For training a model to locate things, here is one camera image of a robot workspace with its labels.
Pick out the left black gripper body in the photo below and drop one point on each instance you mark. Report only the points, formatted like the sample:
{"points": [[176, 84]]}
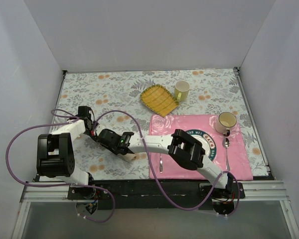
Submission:
{"points": [[92, 132]]}

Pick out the beige cloth napkin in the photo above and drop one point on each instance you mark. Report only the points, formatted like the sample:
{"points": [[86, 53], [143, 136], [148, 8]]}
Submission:
{"points": [[129, 157]]}

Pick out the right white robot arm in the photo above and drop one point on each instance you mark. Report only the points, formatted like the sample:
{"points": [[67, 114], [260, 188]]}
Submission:
{"points": [[183, 148]]}

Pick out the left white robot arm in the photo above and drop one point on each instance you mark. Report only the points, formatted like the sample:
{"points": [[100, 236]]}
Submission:
{"points": [[55, 154]]}

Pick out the floral tablecloth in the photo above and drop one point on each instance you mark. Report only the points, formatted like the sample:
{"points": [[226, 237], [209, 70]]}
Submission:
{"points": [[115, 100]]}

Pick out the silver fork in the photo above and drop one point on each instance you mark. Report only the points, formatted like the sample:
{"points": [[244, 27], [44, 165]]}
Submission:
{"points": [[160, 164]]}

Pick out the yellow woven bamboo tray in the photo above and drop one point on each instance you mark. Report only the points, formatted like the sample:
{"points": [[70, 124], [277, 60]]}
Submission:
{"points": [[158, 99]]}

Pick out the yellow green mug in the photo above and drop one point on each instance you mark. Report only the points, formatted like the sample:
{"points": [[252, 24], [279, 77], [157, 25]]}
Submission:
{"points": [[181, 90]]}

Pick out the green rimmed white plate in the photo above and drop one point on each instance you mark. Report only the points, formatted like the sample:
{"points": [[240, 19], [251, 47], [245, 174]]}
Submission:
{"points": [[207, 141]]}

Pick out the silver spoon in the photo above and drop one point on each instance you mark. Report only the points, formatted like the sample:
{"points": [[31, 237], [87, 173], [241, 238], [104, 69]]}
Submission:
{"points": [[226, 145]]}

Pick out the pink mug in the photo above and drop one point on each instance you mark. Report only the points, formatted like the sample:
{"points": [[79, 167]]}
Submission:
{"points": [[224, 123]]}

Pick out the pink placemat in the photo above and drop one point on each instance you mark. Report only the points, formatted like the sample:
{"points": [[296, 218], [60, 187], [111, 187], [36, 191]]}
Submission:
{"points": [[238, 160]]}

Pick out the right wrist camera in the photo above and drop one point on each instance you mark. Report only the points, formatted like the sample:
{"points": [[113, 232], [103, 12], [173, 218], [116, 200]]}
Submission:
{"points": [[109, 138]]}

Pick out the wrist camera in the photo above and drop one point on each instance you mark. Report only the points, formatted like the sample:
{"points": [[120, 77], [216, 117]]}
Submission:
{"points": [[109, 138], [85, 112]]}

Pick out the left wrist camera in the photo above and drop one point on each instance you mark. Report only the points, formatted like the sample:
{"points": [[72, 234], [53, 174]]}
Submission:
{"points": [[85, 112]]}

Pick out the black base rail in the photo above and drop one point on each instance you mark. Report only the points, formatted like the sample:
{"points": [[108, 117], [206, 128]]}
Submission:
{"points": [[145, 194]]}

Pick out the aluminium frame rail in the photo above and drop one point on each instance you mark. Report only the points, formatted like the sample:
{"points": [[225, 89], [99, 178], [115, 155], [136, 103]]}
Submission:
{"points": [[254, 191]]}

